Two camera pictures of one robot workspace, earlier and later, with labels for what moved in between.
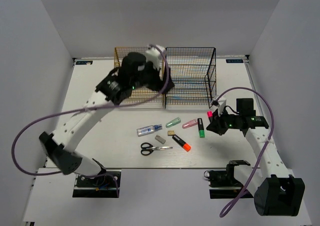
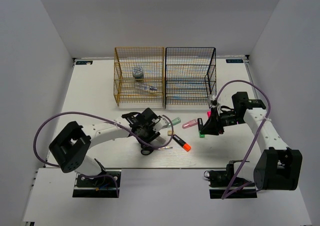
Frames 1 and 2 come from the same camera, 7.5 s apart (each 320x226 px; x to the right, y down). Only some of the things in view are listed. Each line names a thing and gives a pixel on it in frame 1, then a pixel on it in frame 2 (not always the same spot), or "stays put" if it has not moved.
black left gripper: (158, 84) to (153, 135)
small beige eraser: (170, 132) stays put
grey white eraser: (160, 139) stays put
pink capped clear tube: (189, 123) stays put
